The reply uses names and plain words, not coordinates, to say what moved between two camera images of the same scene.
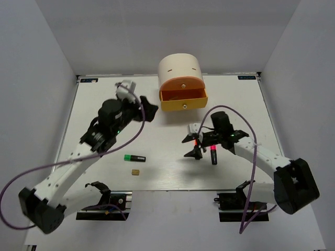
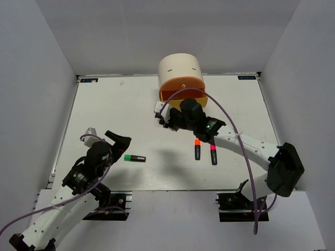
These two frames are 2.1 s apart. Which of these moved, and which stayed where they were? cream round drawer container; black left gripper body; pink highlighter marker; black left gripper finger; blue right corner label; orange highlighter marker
Moved: black left gripper body; black left gripper finger
Stayed: blue right corner label; pink highlighter marker; orange highlighter marker; cream round drawer container
